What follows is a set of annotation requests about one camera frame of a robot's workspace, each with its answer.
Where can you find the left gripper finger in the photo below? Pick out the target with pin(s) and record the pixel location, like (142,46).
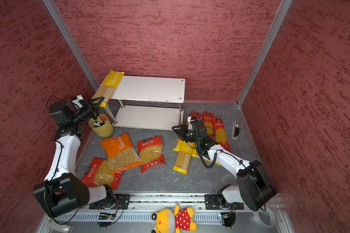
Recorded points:
(96,101)
(95,110)

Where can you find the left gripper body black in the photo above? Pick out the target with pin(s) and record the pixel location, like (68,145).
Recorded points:
(83,114)

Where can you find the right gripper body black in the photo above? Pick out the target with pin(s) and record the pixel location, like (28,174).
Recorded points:
(188,135)

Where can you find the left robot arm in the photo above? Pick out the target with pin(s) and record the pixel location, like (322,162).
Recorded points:
(61,191)

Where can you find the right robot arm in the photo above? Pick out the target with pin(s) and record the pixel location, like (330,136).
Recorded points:
(254,186)

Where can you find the white two-tier shelf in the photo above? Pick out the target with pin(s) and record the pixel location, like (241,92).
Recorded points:
(148,90)

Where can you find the yellow pen cup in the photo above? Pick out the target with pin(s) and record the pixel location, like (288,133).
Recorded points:
(101,126)

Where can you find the red spaghetti pack left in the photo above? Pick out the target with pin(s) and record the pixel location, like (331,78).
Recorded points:
(195,115)

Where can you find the red spaghetti pack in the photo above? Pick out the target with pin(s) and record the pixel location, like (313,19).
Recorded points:
(208,122)
(195,115)
(221,136)

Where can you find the red spaghetti pack middle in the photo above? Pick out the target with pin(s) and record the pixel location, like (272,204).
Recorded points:
(208,122)

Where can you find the red spaghetti pack right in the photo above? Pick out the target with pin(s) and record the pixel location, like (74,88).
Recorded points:
(221,136)

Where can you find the red macaroni bag centre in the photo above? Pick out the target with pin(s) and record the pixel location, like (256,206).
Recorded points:
(151,153)

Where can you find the red macaroni bag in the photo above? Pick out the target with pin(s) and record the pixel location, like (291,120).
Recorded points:
(98,174)
(151,153)

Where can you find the small white black device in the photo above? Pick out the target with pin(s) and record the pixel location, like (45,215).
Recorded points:
(235,130)

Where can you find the orange macaroni bag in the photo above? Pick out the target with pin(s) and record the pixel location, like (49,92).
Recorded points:
(121,153)

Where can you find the red macaroni bag left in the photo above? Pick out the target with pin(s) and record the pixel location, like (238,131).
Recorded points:
(98,174)

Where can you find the yellow plush toy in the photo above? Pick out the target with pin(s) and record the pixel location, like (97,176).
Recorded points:
(168,221)

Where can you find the clear tape roll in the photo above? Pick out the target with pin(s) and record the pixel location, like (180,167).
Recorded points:
(266,219)

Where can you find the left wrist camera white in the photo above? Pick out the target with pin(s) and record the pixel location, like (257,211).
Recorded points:
(76,101)

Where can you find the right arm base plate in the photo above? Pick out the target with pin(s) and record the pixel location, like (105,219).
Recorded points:
(214,201)

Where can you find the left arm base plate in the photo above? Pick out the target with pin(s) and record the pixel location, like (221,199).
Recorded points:
(119,201)

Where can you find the left aluminium corner post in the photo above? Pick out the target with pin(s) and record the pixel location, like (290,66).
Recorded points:
(64,30)

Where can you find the aluminium corner post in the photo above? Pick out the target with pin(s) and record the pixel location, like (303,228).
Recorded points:
(64,30)
(273,30)

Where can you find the right aluminium corner post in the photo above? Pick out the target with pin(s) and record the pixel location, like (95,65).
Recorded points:
(273,30)

